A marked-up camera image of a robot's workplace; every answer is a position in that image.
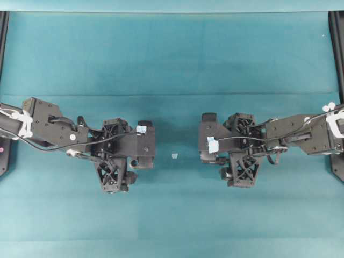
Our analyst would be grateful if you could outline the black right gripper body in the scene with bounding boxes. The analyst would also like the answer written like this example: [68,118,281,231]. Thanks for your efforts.
[220,113,264,188]

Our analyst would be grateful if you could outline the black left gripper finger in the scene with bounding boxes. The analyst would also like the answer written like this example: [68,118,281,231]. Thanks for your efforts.
[136,120,155,157]
[129,157,154,169]

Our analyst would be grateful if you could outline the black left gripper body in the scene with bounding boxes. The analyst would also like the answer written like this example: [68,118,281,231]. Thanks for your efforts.
[89,118,137,194]

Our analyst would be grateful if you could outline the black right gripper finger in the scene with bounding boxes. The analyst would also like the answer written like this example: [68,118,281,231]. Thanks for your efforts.
[200,153,228,164]
[198,112,228,154]

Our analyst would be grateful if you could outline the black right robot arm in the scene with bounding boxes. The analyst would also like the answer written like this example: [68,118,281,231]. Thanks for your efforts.
[198,102,343,188]

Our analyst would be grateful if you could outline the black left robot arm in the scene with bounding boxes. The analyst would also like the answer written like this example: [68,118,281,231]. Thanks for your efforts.
[1,97,155,193]

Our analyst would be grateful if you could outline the teal table cloth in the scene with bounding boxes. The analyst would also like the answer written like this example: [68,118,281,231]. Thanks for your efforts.
[1,12,343,257]

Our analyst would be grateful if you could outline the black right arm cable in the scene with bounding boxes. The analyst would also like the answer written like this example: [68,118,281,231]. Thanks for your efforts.
[214,106,344,143]

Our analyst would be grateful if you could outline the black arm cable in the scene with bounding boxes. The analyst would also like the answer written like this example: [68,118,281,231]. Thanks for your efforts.
[25,133,140,154]
[214,106,344,143]

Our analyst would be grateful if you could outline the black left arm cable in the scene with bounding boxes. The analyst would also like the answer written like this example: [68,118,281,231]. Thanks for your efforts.
[25,133,140,154]

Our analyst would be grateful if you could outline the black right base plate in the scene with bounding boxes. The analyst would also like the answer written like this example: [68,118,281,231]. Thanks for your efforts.
[330,153,344,182]

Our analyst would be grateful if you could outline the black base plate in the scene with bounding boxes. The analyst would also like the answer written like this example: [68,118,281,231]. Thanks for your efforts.
[330,153,344,182]
[0,138,11,176]

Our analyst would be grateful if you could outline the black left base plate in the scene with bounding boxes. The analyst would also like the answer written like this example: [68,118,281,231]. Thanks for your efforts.
[0,138,11,176]

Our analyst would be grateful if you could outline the black left frame rail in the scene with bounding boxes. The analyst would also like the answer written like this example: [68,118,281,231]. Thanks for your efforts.
[0,11,10,104]

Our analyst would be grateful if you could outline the black frame rail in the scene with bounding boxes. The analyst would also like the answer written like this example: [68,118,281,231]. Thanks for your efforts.
[0,11,10,104]
[328,10,343,104]

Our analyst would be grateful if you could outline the black right frame rail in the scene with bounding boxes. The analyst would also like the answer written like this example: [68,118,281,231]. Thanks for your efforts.
[328,10,343,104]

